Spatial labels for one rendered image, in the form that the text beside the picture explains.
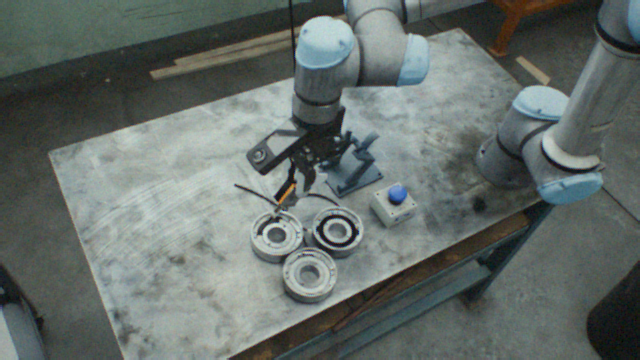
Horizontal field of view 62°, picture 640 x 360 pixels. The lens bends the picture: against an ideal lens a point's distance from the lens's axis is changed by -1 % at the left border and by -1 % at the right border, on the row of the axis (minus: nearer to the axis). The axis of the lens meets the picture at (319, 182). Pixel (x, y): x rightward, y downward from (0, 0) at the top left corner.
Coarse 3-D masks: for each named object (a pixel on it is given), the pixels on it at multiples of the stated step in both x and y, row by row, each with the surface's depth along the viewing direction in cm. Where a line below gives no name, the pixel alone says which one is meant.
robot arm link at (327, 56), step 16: (304, 32) 72; (320, 32) 72; (336, 32) 72; (352, 32) 73; (304, 48) 72; (320, 48) 71; (336, 48) 71; (352, 48) 73; (304, 64) 74; (320, 64) 73; (336, 64) 73; (352, 64) 74; (304, 80) 76; (320, 80) 75; (336, 80) 75; (352, 80) 76; (304, 96) 78; (320, 96) 77; (336, 96) 79
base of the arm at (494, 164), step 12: (492, 144) 124; (480, 156) 128; (492, 156) 124; (504, 156) 121; (516, 156) 119; (480, 168) 127; (492, 168) 124; (504, 168) 122; (516, 168) 122; (492, 180) 125; (504, 180) 124; (516, 180) 123; (528, 180) 124
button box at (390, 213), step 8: (400, 184) 117; (376, 192) 115; (384, 192) 115; (376, 200) 114; (384, 200) 114; (392, 200) 113; (408, 200) 114; (376, 208) 116; (384, 208) 112; (392, 208) 113; (400, 208) 113; (408, 208) 113; (416, 208) 115; (384, 216) 114; (392, 216) 111; (400, 216) 113; (408, 216) 116; (384, 224) 115; (392, 224) 115
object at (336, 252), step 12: (324, 216) 111; (348, 216) 112; (312, 228) 109; (324, 228) 109; (336, 228) 113; (348, 228) 110; (360, 228) 110; (336, 240) 108; (360, 240) 108; (336, 252) 106; (348, 252) 107
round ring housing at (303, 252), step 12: (300, 252) 105; (312, 252) 106; (324, 252) 105; (288, 264) 103; (300, 264) 104; (312, 264) 104; (288, 276) 102; (336, 276) 102; (288, 288) 100; (312, 288) 101; (324, 288) 101; (300, 300) 101; (312, 300) 100
